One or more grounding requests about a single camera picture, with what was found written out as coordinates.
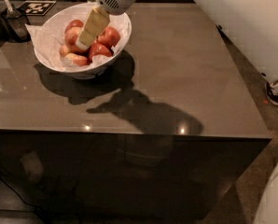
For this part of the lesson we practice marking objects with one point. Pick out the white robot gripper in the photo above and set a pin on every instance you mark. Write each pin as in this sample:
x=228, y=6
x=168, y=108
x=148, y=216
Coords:
x=111, y=0

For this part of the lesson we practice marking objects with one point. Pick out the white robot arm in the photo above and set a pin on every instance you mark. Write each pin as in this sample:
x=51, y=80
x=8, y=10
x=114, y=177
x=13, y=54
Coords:
x=251, y=25

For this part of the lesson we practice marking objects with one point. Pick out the right red apple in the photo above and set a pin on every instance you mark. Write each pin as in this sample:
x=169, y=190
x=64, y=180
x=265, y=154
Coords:
x=109, y=37

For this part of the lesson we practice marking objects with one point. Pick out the red apple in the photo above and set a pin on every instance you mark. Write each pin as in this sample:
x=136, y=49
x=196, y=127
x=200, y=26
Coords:
x=98, y=49
x=109, y=37
x=73, y=23

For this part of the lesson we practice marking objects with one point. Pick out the back left red apple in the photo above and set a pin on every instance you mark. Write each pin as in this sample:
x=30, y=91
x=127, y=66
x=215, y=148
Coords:
x=73, y=23

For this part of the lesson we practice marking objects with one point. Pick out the front centre red apple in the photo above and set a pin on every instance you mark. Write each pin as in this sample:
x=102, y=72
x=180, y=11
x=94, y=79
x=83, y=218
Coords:
x=98, y=49

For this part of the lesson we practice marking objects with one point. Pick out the front pale apple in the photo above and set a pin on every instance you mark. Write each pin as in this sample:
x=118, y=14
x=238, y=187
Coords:
x=78, y=60

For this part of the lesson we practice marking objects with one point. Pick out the small left pale apple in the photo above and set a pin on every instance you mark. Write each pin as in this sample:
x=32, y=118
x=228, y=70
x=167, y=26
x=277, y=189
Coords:
x=64, y=50

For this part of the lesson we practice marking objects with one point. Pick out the white bowl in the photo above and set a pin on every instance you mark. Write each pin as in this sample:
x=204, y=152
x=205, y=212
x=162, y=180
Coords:
x=83, y=72

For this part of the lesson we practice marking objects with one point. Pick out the black fiducial marker card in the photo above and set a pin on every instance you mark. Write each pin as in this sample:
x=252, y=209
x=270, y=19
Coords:
x=36, y=8

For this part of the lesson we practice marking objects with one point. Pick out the black scoop with white handle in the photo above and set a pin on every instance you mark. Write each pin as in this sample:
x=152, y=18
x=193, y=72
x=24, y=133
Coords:
x=16, y=23

